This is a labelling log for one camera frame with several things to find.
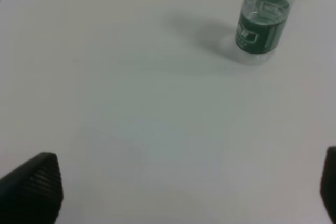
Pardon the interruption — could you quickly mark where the clear bottle green label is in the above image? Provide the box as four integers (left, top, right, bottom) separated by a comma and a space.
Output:
235, 0, 295, 65

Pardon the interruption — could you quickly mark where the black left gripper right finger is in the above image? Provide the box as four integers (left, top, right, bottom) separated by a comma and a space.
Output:
320, 146, 336, 224

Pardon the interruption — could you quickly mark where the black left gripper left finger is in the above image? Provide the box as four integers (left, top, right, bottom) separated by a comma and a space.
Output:
1, 152, 64, 223

